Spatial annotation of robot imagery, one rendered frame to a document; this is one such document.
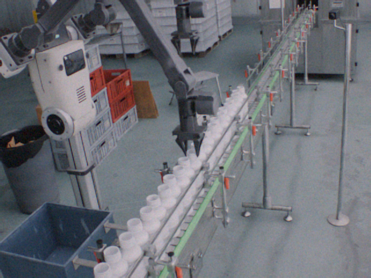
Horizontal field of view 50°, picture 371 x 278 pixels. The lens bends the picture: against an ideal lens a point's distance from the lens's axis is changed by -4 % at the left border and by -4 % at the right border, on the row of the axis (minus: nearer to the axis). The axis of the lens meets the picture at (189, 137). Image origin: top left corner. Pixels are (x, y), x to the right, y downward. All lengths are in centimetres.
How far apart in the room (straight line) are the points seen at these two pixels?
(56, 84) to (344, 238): 206
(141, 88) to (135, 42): 375
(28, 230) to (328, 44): 502
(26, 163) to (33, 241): 169
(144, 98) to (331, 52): 268
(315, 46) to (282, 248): 376
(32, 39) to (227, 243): 189
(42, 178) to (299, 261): 203
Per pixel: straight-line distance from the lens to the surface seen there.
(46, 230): 173
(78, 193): 199
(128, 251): 102
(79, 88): 179
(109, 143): 428
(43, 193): 346
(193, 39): 170
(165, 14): 810
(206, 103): 127
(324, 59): 603
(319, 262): 268
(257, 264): 265
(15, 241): 160
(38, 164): 334
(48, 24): 146
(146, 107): 504
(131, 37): 861
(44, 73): 172
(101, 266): 96
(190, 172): 133
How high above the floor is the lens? 176
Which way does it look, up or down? 24 degrees down
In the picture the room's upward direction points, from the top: 6 degrees counter-clockwise
